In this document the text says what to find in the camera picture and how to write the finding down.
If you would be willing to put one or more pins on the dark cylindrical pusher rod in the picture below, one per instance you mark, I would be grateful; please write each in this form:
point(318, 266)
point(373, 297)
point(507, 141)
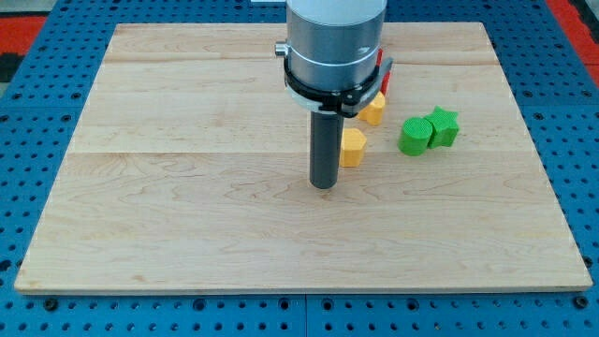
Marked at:
point(325, 147)

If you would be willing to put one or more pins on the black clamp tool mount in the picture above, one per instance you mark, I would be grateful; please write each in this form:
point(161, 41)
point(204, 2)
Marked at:
point(348, 103)

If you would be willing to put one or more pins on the yellow hexagon block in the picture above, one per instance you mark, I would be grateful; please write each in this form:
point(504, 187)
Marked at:
point(352, 148)

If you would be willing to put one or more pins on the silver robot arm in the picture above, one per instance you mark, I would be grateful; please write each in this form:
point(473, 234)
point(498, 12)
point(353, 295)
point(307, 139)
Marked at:
point(331, 68)

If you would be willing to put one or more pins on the yellow heart block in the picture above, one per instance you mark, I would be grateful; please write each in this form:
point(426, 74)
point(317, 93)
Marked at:
point(373, 113)

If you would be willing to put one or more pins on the red block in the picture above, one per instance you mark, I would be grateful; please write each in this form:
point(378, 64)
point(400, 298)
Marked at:
point(384, 84)

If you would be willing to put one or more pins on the green cylinder block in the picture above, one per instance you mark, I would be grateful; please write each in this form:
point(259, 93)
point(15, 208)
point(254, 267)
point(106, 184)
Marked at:
point(415, 136)

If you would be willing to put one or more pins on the green star block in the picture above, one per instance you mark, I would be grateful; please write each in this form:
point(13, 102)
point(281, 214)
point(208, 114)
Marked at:
point(445, 127)

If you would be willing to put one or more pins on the wooden board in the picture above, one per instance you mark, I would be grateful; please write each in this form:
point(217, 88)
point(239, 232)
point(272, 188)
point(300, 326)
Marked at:
point(187, 173)

